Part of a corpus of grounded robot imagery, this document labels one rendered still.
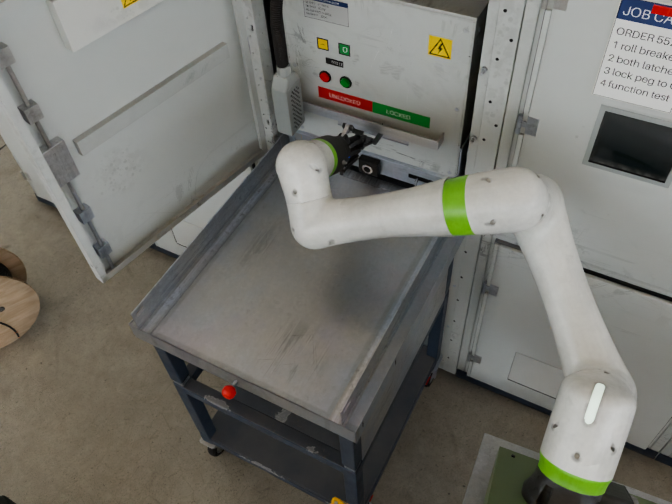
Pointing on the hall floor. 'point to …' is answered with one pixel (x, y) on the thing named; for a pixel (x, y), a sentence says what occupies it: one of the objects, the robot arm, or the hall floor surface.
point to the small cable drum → (15, 299)
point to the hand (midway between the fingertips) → (363, 141)
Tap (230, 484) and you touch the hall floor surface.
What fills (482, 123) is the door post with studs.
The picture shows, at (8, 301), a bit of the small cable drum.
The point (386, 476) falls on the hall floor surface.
